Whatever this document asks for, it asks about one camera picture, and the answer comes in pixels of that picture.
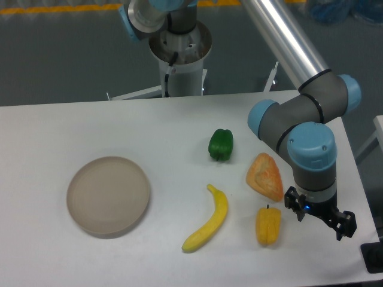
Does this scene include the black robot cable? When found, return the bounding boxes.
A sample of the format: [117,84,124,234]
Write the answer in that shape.
[163,51,180,98]

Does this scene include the yellow bell pepper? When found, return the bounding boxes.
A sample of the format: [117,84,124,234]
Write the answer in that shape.
[256,205,281,246]

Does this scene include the black device at table edge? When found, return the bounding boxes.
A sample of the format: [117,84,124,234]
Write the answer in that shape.
[360,242,382,274]

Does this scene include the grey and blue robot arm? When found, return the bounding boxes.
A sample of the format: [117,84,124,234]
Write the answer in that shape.
[118,1,361,239]

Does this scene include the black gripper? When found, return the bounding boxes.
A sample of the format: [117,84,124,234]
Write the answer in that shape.
[284,186,357,241]

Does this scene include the blue plastic bags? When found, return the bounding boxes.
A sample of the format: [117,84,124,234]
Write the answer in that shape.
[305,0,382,26]

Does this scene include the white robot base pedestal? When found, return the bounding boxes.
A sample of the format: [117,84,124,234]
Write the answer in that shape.
[149,21,212,97]

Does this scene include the beige round plate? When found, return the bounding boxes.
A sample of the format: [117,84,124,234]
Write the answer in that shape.
[66,156,150,239]

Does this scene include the white metal frame bracket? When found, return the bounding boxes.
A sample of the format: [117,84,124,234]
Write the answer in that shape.
[263,61,279,92]

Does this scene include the green bell pepper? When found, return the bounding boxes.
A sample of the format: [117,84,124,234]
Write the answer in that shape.
[208,129,234,161]

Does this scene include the yellow banana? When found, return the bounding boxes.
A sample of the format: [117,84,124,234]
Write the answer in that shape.
[181,184,229,254]

